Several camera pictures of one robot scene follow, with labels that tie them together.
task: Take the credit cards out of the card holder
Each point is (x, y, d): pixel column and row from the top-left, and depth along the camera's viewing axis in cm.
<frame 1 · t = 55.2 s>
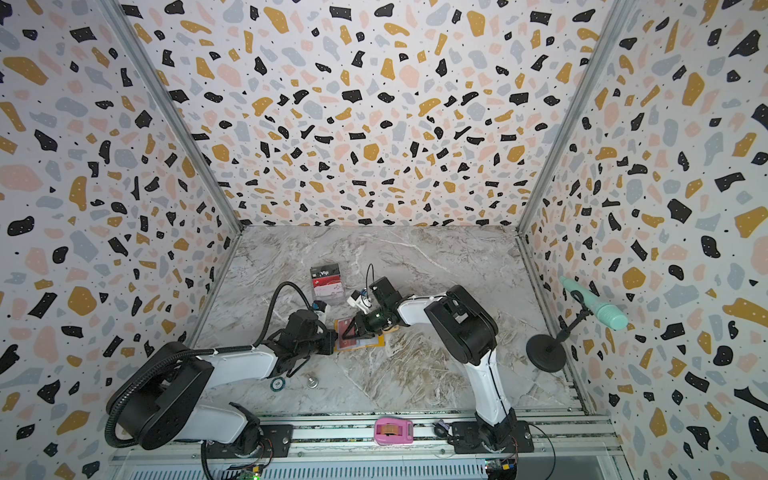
left hand: (343, 332, 90), fingers closed
right hand: (343, 334, 87), fingers closed
clear acrylic card stand: (332, 300, 102), on the table
black VIP card: (325, 271, 102), point 7 cm above the table
red card: (328, 286, 101), point 4 cm above the table
mint green microphone: (610, 315, 61), point 35 cm above the table
teal round token: (277, 384, 85), on the table

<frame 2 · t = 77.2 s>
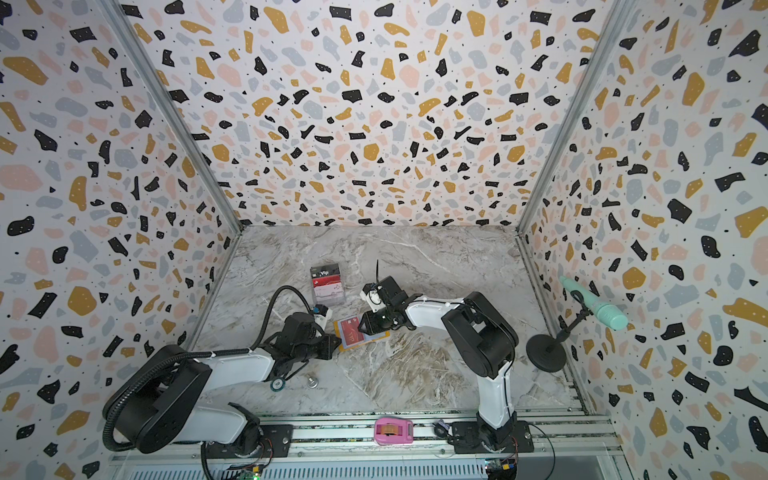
left hand: (345, 337, 89), fingers closed
right hand: (359, 323, 91), fingers open
the named things where they were.

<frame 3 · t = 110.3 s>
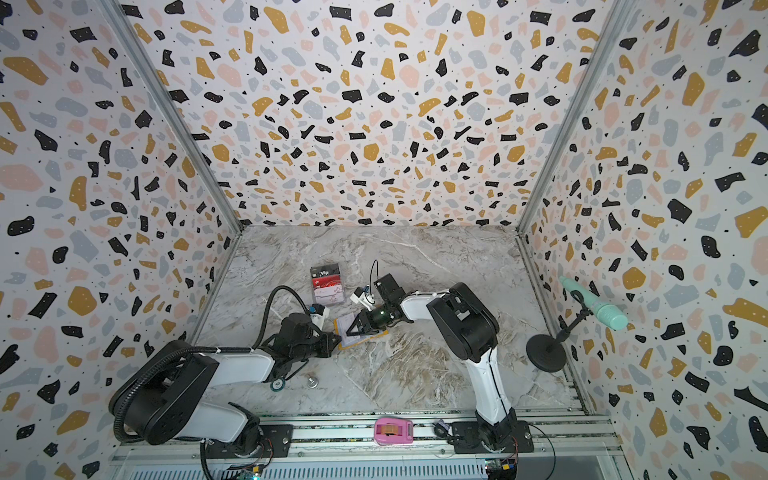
left hand: (345, 335, 89), fingers closed
right hand: (348, 330, 89), fingers closed
the named things where they were.

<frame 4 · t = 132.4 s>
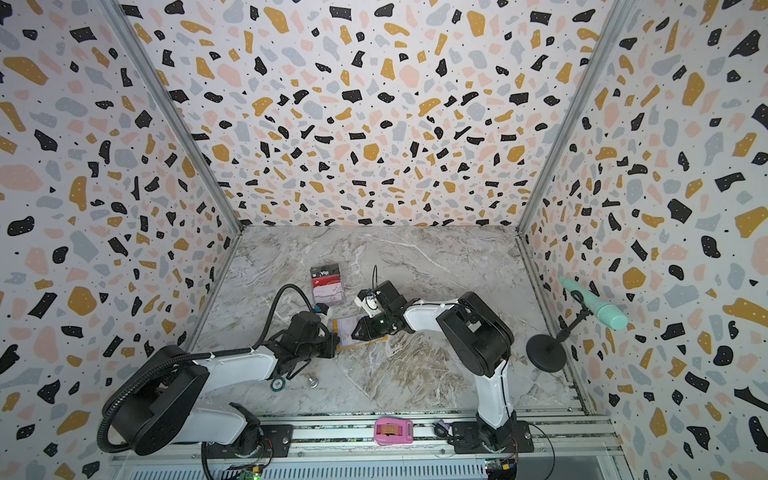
left hand: (343, 335, 89), fingers closed
right hand: (352, 332, 89), fingers open
the named things where they were.

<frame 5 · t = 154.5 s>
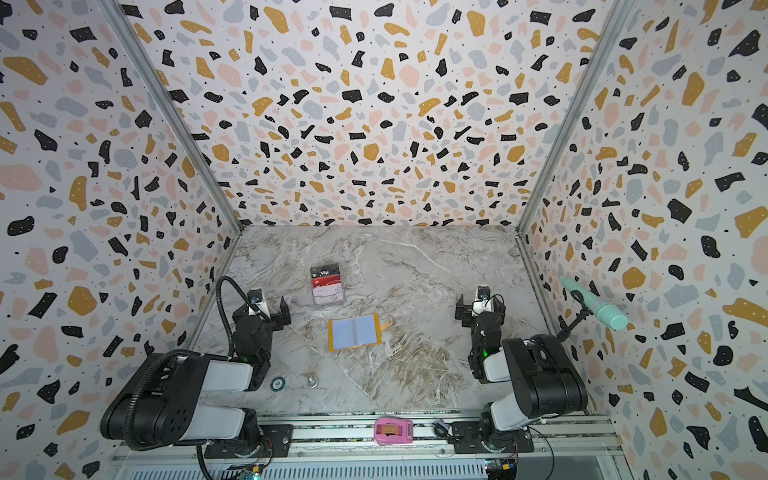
left hand: (267, 296, 87), fingers open
right hand: (481, 291, 90), fingers open
the named things where they were.

